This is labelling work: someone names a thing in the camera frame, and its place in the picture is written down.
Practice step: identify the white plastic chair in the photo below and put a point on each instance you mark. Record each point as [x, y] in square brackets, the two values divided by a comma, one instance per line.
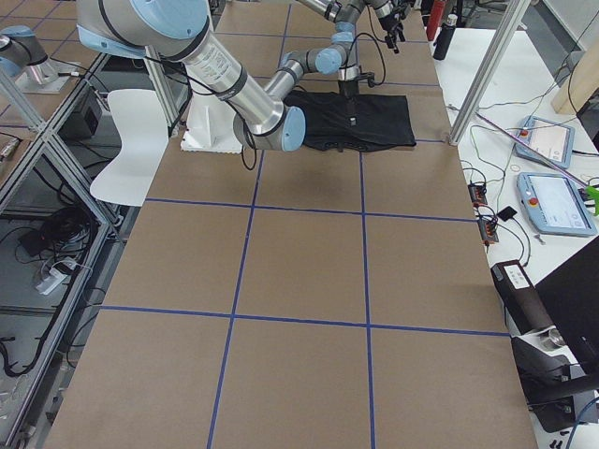
[143, 131]

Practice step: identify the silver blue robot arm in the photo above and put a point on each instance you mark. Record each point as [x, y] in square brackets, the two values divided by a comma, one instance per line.
[350, 12]
[181, 32]

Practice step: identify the orange circuit board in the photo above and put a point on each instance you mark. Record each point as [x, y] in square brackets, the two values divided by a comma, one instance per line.
[487, 231]
[478, 194]

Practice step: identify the black cardboard box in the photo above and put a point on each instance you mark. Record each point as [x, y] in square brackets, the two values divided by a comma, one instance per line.
[519, 296]

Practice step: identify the lower orange circuit board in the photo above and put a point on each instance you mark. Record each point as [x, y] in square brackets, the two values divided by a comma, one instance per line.
[487, 231]

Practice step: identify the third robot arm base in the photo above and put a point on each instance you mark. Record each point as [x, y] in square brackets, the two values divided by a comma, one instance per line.
[24, 60]

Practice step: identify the upper orange circuit board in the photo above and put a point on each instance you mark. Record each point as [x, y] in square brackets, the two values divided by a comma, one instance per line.
[478, 194]

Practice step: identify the wooden board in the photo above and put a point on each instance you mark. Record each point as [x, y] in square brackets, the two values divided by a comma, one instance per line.
[580, 85]

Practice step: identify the black water bottle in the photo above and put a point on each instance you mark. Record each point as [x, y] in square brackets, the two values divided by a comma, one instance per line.
[442, 43]

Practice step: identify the far blue teach pendant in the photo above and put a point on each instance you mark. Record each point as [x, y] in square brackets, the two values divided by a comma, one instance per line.
[552, 140]

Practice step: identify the black monitor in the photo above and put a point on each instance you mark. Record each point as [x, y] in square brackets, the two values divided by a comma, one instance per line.
[556, 391]

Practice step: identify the brown paper table cover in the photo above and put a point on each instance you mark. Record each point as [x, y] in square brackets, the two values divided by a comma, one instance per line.
[320, 300]

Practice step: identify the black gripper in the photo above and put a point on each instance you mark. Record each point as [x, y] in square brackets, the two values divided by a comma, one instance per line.
[347, 89]
[387, 21]

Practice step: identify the aluminium rail frame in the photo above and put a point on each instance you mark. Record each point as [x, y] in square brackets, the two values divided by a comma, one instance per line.
[55, 145]

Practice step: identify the white power strip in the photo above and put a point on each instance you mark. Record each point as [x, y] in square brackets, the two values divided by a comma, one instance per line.
[57, 274]

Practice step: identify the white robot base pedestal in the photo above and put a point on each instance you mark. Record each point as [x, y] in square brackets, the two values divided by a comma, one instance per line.
[209, 126]

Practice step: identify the silver stand with green tip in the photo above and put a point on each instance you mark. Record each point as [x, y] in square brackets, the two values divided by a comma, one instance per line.
[589, 190]

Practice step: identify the near blue teach pendant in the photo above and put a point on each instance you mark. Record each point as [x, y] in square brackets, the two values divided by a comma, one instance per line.
[554, 205]

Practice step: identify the black printed t-shirt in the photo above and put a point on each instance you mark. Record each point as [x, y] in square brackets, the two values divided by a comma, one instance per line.
[368, 123]

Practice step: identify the aluminium frame post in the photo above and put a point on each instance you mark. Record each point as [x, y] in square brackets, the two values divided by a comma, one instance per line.
[493, 56]

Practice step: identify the blue teach pendant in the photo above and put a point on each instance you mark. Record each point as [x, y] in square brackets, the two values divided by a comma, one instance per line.
[554, 205]
[552, 140]

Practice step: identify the red bottle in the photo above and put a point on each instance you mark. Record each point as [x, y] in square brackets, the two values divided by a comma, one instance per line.
[435, 17]

